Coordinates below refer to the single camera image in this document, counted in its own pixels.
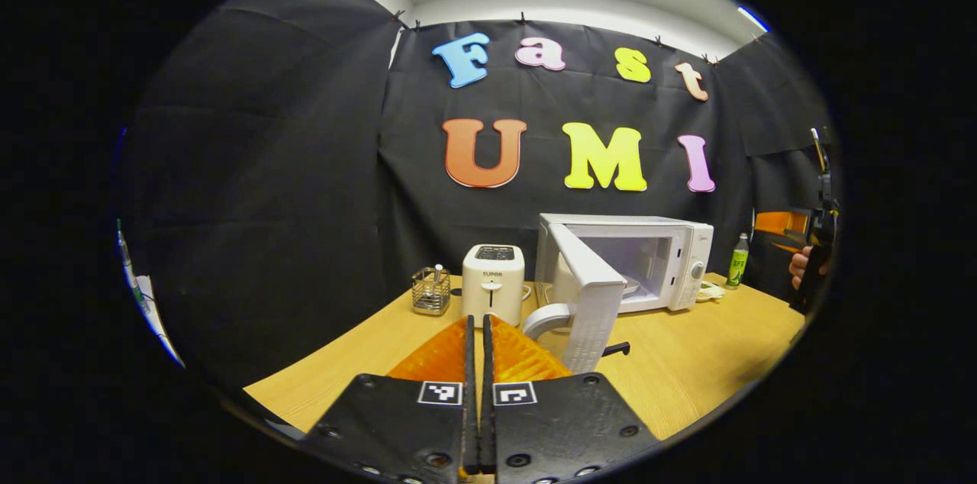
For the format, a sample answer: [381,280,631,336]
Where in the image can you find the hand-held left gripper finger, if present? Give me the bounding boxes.
[301,315,479,484]
[481,315,662,484]

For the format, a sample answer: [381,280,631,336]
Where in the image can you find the white microwave oven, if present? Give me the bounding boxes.
[521,213,715,375]

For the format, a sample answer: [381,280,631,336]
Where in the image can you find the green label drink bottle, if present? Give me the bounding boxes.
[725,232,751,291]

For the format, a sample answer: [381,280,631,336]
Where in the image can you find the thin metal pole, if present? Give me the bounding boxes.
[809,127,833,198]

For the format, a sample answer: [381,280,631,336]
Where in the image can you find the white toaster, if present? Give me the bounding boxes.
[461,244,527,328]

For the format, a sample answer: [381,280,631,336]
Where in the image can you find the metal mesh basket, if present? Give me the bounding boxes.
[411,264,453,317]

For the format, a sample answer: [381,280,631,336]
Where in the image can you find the small ceiling light panel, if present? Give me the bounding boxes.
[735,5,770,33]

